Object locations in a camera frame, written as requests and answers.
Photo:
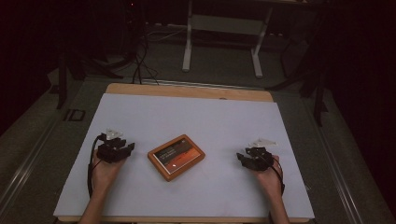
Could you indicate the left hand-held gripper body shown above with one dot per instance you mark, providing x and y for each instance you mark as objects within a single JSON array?
[{"x": 109, "y": 151}]

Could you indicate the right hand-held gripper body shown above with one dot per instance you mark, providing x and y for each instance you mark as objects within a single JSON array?
[{"x": 260, "y": 158}]

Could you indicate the wooden picture frame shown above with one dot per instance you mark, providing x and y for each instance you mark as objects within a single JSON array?
[{"x": 176, "y": 157}]

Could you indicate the person's left hand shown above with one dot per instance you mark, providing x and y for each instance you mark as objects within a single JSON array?
[{"x": 104, "y": 174}]

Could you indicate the person's right hand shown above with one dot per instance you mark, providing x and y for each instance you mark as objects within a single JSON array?
[{"x": 269, "y": 183}]

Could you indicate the dark tripod stand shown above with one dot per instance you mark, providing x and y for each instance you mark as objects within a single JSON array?
[{"x": 311, "y": 71}]

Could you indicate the white metal stand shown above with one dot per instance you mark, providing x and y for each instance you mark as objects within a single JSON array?
[{"x": 224, "y": 28}]

